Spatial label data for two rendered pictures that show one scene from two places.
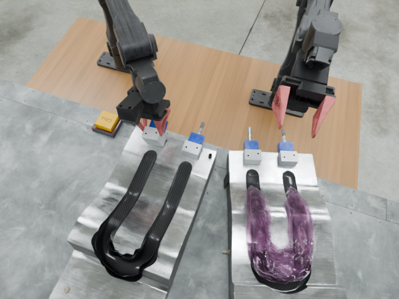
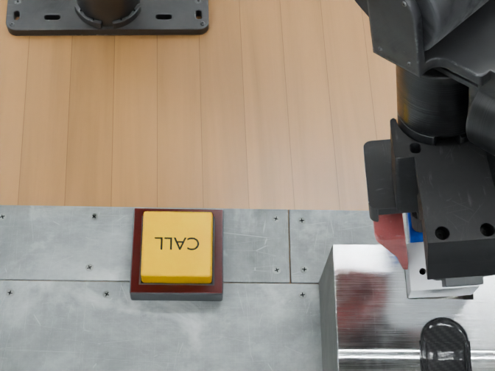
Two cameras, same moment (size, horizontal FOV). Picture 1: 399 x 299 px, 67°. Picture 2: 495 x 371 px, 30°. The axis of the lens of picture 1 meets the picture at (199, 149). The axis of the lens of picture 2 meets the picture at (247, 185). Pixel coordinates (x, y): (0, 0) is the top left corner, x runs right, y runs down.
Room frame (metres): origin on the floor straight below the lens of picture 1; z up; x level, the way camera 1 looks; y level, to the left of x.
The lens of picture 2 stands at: (0.26, 0.37, 1.57)
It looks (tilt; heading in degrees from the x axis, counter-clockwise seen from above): 64 degrees down; 337
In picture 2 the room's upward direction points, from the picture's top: 7 degrees clockwise
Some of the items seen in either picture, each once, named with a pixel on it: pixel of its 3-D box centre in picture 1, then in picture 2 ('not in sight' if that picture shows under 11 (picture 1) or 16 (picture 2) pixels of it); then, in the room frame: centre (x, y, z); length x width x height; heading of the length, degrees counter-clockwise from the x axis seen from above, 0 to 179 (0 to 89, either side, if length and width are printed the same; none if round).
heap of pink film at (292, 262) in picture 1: (279, 228); not in sight; (0.21, -0.22, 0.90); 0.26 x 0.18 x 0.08; 1
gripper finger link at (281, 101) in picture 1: (291, 110); not in sight; (0.36, -0.17, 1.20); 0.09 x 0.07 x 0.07; 166
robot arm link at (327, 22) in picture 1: (319, 38); not in sight; (0.52, -0.23, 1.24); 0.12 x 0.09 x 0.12; 166
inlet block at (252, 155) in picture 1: (250, 145); not in sight; (0.48, -0.16, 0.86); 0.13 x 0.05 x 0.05; 1
